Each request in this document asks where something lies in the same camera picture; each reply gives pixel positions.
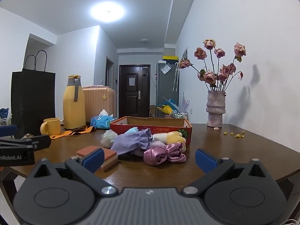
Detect wire storage rack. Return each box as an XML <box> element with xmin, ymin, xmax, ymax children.
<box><xmin>171</xmin><ymin>110</ymin><xmax>189</xmax><ymax>119</ymax></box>

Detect red cardboard box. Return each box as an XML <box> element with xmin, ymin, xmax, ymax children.
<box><xmin>110</xmin><ymin>116</ymin><xmax>192</xmax><ymax>145</ymax></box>

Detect dried pink roses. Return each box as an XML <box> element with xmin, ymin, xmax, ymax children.
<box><xmin>178</xmin><ymin>39</ymin><xmax>247</xmax><ymax>92</ymax></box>

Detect yellow ceramic mug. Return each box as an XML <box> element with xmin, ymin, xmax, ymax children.
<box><xmin>40</xmin><ymin>118</ymin><xmax>61</xmax><ymax>136</ymax></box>

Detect black paper shopping bag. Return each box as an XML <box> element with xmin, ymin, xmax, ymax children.
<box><xmin>10</xmin><ymin>50</ymin><xmax>56</xmax><ymax>139</ymax></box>

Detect lilac knit pouch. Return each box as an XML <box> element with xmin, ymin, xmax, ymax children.
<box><xmin>110</xmin><ymin>128</ymin><xmax>152</xmax><ymax>155</ymax></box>

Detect yellow white plush toy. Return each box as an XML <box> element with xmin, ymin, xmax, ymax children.
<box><xmin>152</xmin><ymin>132</ymin><xmax>186</xmax><ymax>152</ymax></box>

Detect blue tissue pack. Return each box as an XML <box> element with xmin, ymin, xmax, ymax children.
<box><xmin>90</xmin><ymin>109</ymin><xmax>117</xmax><ymax>130</ymax></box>

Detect orange strap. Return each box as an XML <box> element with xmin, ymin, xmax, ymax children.
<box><xmin>49</xmin><ymin>125</ymin><xmax>97</xmax><ymax>140</ymax></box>

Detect lilac fluffy towel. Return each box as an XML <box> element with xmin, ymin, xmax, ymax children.
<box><xmin>132</xmin><ymin>141</ymin><xmax>166</xmax><ymax>157</ymax></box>

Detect yellow watering can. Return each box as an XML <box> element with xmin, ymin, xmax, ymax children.
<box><xmin>157</xmin><ymin>105</ymin><xmax>173</xmax><ymax>115</ymax></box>

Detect blue plush monster toy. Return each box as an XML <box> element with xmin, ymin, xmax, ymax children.
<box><xmin>125</xmin><ymin>127</ymin><xmax>139</xmax><ymax>134</ymax></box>

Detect grey refrigerator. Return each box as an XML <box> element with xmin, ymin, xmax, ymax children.
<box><xmin>156</xmin><ymin>59</ymin><xmax>179</xmax><ymax>108</ymax></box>

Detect pink ribbed suitcase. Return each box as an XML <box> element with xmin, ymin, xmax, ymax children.
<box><xmin>82</xmin><ymin>85</ymin><xmax>116</xmax><ymax>123</ymax></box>

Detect dark brown entrance door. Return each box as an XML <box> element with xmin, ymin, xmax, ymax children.
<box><xmin>118</xmin><ymin>64</ymin><xmax>151</xmax><ymax>118</ymax></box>

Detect pink satin bag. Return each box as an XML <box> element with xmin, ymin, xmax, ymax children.
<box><xmin>143</xmin><ymin>143</ymin><xmax>186</xmax><ymax>166</ymax></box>

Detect translucent plastic shell bag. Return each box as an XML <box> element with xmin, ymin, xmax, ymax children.
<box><xmin>100</xmin><ymin>130</ymin><xmax>118</xmax><ymax>149</ymax></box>

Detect yellow thermos jug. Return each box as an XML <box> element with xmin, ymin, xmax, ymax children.
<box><xmin>63</xmin><ymin>75</ymin><xmax>86</xmax><ymax>130</ymax></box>

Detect pink textured vase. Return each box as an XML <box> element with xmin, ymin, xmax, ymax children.
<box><xmin>206</xmin><ymin>90</ymin><xmax>226</xmax><ymax>128</ymax></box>

